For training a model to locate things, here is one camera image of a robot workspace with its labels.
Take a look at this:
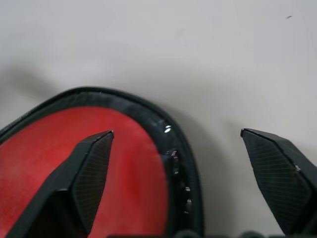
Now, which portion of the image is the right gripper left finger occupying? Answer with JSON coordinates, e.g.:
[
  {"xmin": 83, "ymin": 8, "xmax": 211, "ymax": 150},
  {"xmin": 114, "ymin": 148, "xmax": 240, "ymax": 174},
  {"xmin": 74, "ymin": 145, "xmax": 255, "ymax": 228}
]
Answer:
[{"xmin": 4, "ymin": 130, "xmax": 115, "ymax": 238}]

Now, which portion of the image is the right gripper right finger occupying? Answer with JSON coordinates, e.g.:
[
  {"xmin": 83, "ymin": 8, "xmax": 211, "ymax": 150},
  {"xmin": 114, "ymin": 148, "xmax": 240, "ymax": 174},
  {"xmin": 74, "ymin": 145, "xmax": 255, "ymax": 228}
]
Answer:
[{"xmin": 240, "ymin": 128, "xmax": 317, "ymax": 238}]

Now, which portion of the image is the red table tennis paddle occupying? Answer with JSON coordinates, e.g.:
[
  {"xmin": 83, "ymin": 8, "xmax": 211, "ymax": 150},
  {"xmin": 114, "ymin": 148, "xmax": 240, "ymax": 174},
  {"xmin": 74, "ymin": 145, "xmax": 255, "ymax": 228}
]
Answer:
[{"xmin": 0, "ymin": 106, "xmax": 172, "ymax": 238}]

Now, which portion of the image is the black red paddle case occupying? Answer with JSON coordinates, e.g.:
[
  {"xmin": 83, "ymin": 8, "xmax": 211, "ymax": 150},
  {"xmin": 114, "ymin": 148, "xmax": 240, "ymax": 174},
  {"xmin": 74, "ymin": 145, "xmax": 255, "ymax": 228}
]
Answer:
[{"xmin": 0, "ymin": 86, "xmax": 203, "ymax": 238}]

